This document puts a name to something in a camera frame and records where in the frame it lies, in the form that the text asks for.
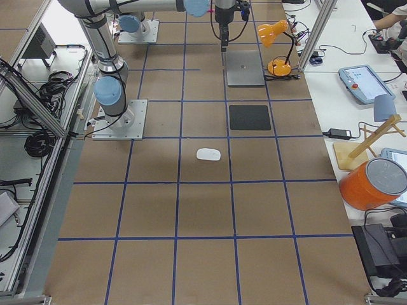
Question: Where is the person hand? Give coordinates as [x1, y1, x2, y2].
[373, 15, 394, 31]

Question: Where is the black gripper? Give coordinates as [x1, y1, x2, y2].
[214, 0, 248, 66]

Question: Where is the black mousepad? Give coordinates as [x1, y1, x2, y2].
[229, 105, 271, 131]

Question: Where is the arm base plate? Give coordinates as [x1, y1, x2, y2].
[91, 99, 148, 140]
[118, 16, 160, 44]

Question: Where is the black power adapter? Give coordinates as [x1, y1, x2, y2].
[322, 128, 352, 140]

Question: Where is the blue teach pendant tablet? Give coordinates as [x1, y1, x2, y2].
[338, 65, 396, 105]

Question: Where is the white computer mouse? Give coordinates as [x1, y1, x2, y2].
[196, 147, 221, 161]

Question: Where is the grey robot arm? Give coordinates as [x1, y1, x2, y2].
[59, 1, 209, 130]
[118, 1, 250, 53]

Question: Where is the orange cylinder container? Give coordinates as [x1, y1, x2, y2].
[339, 158, 399, 211]

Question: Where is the wooden stand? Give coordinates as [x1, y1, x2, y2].
[333, 114, 406, 171]

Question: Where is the black box device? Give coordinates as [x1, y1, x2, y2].
[351, 224, 403, 278]

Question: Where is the grey closed laptop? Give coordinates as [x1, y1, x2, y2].
[226, 50, 265, 88]

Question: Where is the orange desk lamp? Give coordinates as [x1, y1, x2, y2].
[257, 20, 294, 77]

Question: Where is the black lamp cable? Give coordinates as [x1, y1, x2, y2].
[263, 73, 301, 81]

